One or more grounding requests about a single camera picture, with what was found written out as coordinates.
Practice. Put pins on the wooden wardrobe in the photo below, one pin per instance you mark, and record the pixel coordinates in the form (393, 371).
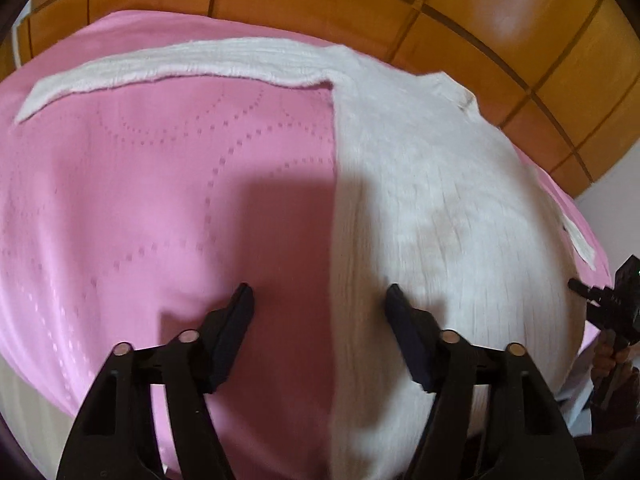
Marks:
(350, 5)

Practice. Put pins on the beige bed sheet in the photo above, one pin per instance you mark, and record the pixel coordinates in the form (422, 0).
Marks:
(25, 410)

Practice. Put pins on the person's right hand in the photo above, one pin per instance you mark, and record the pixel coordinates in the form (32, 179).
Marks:
(607, 357)

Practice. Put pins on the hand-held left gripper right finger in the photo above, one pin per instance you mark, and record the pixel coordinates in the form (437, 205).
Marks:
(406, 332)

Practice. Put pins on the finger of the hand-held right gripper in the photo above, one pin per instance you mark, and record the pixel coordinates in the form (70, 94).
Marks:
(581, 290)

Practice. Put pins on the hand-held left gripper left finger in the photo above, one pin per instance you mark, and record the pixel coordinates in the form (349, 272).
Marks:
(234, 330)

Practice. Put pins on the white knitted sweater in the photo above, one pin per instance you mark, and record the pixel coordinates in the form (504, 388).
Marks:
(425, 185)

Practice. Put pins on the pink blanket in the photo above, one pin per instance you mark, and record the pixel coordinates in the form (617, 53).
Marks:
(150, 210)

